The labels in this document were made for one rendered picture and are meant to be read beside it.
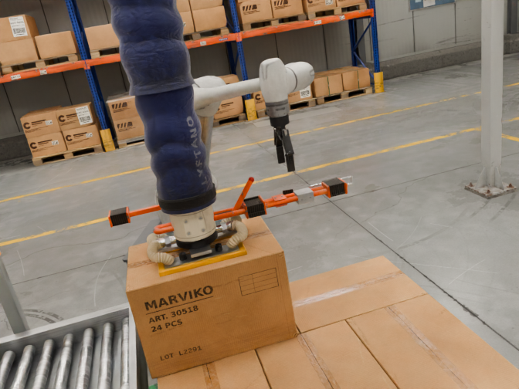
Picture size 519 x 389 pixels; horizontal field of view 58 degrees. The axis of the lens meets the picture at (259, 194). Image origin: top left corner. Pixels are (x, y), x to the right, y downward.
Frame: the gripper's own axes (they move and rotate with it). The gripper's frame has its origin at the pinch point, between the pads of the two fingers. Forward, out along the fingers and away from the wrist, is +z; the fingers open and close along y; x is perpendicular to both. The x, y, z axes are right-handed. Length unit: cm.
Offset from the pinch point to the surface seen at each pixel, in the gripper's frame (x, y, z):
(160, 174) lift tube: -49, 7, -10
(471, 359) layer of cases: 41, 59, 67
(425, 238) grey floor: 130, -117, 121
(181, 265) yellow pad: -49, 15, 25
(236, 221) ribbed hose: -24.4, 2.2, 18.0
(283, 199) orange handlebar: -4.5, 4.3, 12.8
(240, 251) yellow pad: -26.7, 15.1, 25.1
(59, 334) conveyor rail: -113, -29, 66
